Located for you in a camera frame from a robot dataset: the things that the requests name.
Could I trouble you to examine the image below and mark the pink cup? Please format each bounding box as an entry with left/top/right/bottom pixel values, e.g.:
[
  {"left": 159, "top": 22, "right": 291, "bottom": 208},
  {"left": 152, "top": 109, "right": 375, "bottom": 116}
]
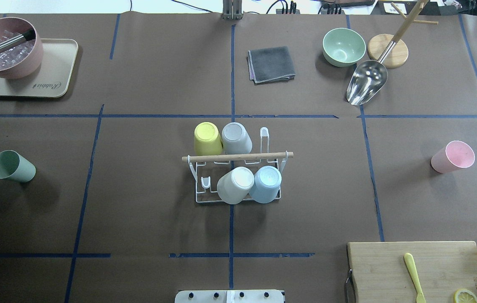
[{"left": 430, "top": 141, "right": 475, "bottom": 174}]

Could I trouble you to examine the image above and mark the green cup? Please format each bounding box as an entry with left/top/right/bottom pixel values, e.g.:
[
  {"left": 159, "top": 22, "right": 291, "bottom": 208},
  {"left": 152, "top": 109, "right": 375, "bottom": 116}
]
[{"left": 0, "top": 150, "right": 36, "bottom": 183}]

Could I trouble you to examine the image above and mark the grey cup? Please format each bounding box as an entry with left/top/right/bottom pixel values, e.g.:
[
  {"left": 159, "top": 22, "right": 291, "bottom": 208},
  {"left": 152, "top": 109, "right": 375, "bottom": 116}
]
[{"left": 221, "top": 122, "right": 253, "bottom": 154}]

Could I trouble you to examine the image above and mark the yellow cup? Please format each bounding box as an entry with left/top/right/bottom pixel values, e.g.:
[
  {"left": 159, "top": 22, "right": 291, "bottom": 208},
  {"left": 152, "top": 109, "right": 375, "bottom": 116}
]
[{"left": 194, "top": 122, "right": 223, "bottom": 156}]

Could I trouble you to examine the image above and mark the white cup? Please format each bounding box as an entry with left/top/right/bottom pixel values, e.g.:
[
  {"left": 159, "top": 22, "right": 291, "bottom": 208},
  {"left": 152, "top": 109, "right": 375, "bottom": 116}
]
[{"left": 217, "top": 167, "right": 254, "bottom": 205}]

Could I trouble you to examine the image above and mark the light blue cup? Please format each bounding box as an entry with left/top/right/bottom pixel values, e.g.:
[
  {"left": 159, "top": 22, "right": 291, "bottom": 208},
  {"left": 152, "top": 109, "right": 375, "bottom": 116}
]
[{"left": 249, "top": 166, "right": 281, "bottom": 204}]

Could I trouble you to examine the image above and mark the grey folded cloth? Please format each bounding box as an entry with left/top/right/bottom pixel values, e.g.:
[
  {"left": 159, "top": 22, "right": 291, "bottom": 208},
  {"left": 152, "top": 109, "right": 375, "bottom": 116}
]
[{"left": 248, "top": 46, "right": 296, "bottom": 84}]

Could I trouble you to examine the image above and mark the green bowl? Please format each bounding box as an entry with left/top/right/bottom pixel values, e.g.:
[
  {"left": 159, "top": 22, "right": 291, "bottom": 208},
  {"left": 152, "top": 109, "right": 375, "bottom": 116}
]
[{"left": 322, "top": 28, "right": 367, "bottom": 67}]

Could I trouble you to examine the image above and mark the metal scoop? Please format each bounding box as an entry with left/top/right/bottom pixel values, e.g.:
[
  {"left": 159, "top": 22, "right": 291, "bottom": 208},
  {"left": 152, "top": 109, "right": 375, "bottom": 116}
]
[{"left": 346, "top": 40, "right": 399, "bottom": 106}]

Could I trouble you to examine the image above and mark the wooden mug tree stand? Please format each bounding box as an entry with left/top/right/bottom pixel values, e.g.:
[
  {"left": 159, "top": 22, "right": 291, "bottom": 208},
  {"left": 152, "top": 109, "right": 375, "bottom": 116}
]
[{"left": 367, "top": 0, "right": 438, "bottom": 69}]

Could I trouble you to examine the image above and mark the wooden cutting board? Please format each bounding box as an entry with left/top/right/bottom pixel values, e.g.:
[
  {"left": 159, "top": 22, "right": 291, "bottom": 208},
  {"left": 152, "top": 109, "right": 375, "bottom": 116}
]
[{"left": 346, "top": 241, "right": 477, "bottom": 303}]

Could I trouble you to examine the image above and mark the beige serving tray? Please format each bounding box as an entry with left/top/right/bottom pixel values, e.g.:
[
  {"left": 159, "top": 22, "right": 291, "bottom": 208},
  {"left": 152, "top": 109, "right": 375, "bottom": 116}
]
[{"left": 0, "top": 39, "right": 79, "bottom": 98}]

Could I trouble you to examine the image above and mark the yellow plastic knife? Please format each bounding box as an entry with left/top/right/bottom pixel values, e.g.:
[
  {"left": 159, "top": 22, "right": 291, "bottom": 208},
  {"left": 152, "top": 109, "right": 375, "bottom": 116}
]
[{"left": 404, "top": 252, "right": 426, "bottom": 303}]

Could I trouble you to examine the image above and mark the pink bowl with ice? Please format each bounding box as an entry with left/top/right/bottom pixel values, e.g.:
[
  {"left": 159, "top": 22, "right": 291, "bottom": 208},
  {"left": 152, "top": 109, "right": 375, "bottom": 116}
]
[{"left": 0, "top": 17, "right": 44, "bottom": 79}]

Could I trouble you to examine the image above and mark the lemon slice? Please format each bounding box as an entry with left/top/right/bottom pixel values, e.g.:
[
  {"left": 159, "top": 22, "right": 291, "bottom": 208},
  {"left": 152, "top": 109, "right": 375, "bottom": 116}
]
[{"left": 453, "top": 288, "right": 477, "bottom": 303}]

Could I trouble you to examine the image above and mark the white wire cup holder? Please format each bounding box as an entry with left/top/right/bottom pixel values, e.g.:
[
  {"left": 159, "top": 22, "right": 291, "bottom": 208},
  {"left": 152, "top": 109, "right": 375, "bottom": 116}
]
[{"left": 182, "top": 127, "right": 294, "bottom": 205}]

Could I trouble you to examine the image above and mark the aluminium frame post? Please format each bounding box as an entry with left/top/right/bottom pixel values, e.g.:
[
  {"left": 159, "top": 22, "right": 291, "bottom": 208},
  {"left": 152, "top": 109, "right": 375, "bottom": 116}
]
[{"left": 222, "top": 0, "right": 243, "bottom": 20}]

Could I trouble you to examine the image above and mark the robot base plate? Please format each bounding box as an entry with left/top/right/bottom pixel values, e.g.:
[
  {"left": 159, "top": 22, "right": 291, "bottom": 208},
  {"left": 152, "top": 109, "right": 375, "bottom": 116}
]
[{"left": 174, "top": 289, "right": 286, "bottom": 303}]

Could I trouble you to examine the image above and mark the metal ice scoop handle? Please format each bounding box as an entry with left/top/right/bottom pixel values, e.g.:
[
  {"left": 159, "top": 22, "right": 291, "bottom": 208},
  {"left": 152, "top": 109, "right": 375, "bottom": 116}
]
[{"left": 0, "top": 29, "right": 36, "bottom": 53}]

